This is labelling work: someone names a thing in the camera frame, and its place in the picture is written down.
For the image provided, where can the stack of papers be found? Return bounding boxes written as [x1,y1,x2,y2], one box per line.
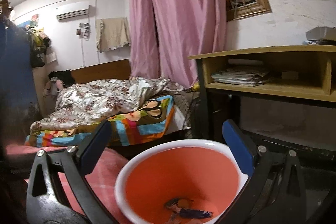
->
[211,65,273,87]

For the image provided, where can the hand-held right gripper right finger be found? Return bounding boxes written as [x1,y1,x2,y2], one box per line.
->
[218,119,307,224]

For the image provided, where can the pile of clothes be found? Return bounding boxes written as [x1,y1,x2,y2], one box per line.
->
[43,69,75,96]

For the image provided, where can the black hanging bag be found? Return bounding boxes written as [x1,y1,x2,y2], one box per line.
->
[30,47,46,68]

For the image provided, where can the wooden desk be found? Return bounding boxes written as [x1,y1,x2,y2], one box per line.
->
[188,45,336,140]

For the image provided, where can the beige hanging towel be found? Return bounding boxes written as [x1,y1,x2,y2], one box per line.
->
[96,17,131,52]

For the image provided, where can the blue toothpaste tube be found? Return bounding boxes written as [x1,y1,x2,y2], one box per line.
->
[178,207,214,220]

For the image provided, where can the white air conditioner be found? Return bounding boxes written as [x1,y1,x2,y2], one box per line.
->
[56,5,90,21]

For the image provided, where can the grey box on desk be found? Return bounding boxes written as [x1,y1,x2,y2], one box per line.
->
[306,26,336,42]

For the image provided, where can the brown stuffed toy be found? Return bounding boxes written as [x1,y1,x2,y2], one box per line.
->
[0,0,13,20]

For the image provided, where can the yellow hanging clothes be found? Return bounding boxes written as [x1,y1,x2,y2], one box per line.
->
[30,28,50,48]

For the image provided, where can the orange bin with white rim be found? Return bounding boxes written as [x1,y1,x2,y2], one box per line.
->
[115,139,250,224]

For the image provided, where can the wall poster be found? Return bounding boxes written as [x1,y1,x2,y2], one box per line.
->
[17,13,40,30]

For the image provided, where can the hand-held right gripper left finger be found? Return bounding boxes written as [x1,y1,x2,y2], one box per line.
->
[26,120,118,224]

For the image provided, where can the colourful patchwork bed sheet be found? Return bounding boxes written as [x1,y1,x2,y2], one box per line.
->
[25,94,175,147]

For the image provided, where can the pink curtain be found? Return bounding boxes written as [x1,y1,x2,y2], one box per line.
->
[129,0,227,89]

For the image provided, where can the wooden headboard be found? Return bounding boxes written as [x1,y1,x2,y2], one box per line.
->
[71,59,132,84]

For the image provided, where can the floral quilt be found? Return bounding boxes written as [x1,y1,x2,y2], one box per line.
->
[30,77,171,132]

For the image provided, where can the blue fabric wardrobe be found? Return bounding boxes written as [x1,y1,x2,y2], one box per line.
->
[0,17,44,140]

